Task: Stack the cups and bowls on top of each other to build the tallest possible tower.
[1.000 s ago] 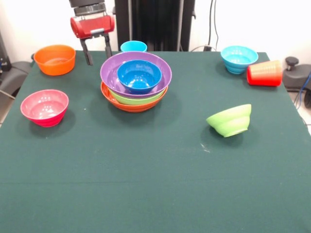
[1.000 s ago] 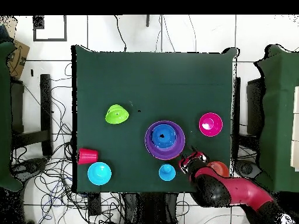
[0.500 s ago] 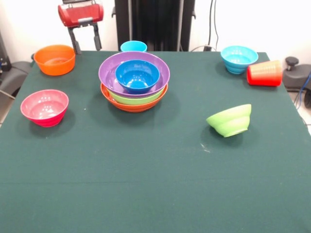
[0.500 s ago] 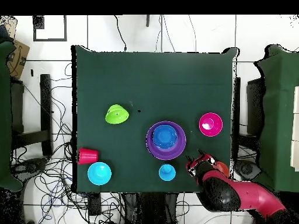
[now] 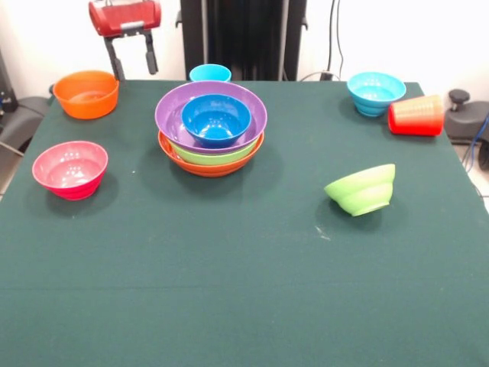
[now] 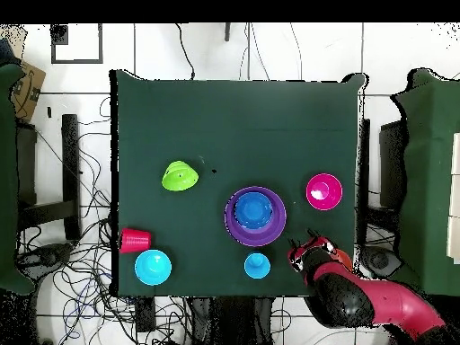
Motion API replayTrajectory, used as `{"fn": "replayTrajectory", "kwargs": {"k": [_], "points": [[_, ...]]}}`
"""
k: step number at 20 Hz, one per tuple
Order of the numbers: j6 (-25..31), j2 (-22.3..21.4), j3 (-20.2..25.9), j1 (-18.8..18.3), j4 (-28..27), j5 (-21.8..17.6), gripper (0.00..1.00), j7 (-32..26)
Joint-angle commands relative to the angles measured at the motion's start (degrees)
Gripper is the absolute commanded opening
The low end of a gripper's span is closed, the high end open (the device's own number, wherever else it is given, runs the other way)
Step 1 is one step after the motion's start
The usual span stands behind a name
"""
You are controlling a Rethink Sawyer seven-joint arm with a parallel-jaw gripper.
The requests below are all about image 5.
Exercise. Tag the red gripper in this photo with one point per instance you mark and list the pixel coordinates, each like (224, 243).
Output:
(126, 15)

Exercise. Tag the purple bowl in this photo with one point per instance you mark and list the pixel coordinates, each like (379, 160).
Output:
(168, 114)

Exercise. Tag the light blue cup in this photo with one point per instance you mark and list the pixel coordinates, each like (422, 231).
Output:
(210, 72)

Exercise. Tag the dark blue bowl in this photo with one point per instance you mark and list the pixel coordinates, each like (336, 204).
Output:
(216, 120)

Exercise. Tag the large green bowl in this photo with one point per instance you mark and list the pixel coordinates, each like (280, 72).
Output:
(214, 154)

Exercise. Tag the magenta bowl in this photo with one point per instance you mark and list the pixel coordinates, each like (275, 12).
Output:
(68, 172)

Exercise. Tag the wide orange bowl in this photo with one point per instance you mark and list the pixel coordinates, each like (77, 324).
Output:
(214, 168)

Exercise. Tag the light blue bowl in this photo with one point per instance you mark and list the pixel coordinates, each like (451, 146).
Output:
(376, 93)

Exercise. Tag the small green bowl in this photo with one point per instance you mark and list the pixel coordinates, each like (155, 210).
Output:
(361, 191)

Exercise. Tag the red cup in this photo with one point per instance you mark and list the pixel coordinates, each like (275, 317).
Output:
(416, 116)

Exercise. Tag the deep orange bowl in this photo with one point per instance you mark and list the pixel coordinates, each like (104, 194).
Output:
(86, 97)

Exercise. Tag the grey machine base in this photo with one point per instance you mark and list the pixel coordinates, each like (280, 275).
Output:
(23, 122)
(464, 118)

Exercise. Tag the dark green tablecloth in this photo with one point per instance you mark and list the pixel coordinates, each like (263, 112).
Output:
(244, 306)

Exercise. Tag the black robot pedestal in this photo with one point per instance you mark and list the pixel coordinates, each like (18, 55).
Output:
(237, 38)

